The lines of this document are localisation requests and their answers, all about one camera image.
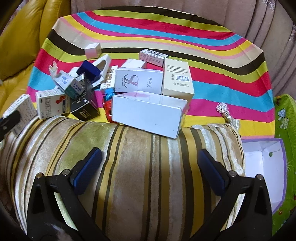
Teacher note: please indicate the white red medicine box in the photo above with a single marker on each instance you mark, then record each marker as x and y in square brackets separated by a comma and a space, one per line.
[51, 103]

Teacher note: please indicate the teal white medicine box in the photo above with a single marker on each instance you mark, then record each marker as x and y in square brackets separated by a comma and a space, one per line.
[67, 83]

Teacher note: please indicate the small white pink medicine box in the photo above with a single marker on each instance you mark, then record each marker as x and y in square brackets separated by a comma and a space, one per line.
[152, 57]

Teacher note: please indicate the yellow leather sofa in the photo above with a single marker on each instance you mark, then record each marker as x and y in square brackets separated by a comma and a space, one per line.
[20, 43]

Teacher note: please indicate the large white box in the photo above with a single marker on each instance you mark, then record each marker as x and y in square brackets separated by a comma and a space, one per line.
[154, 113]

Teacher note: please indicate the green mushroom print cover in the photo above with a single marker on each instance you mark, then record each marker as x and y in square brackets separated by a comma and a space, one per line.
[285, 129]

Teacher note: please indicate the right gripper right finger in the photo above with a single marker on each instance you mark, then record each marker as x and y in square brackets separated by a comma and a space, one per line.
[254, 219]

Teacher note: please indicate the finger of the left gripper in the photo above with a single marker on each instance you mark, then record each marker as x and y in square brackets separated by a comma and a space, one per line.
[6, 124]

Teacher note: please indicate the white text medicine box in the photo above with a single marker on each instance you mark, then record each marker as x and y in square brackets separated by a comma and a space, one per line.
[24, 106]

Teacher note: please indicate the black shaver box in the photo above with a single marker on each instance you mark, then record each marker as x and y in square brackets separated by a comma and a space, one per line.
[85, 107]

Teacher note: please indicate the red toy car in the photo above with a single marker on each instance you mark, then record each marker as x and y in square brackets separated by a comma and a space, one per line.
[107, 103]

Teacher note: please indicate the white box with S logo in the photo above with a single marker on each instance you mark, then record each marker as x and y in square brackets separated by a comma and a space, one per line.
[138, 79]

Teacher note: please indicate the purple white storage box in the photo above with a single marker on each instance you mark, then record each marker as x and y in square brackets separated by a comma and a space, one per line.
[267, 157]

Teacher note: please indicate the small white cube box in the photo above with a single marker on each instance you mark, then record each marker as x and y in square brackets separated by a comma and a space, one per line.
[92, 50]

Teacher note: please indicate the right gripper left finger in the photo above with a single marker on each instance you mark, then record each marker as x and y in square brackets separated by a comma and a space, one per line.
[54, 206]

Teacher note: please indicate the white box behind logo box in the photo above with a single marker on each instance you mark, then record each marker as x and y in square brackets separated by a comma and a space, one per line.
[134, 63]

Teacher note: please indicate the dark blue small box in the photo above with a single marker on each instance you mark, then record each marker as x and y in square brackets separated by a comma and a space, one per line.
[91, 71]

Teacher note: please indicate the striped velvet cushion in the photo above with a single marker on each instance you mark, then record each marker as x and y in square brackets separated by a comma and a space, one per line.
[147, 187]

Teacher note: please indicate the white cushion tassel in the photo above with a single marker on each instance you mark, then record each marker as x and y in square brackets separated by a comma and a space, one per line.
[222, 108]

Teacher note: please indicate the striped colourful cloth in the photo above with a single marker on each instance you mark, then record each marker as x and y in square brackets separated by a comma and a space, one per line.
[224, 66]

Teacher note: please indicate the cream barcode box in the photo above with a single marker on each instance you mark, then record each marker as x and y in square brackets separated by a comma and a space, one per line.
[177, 80]

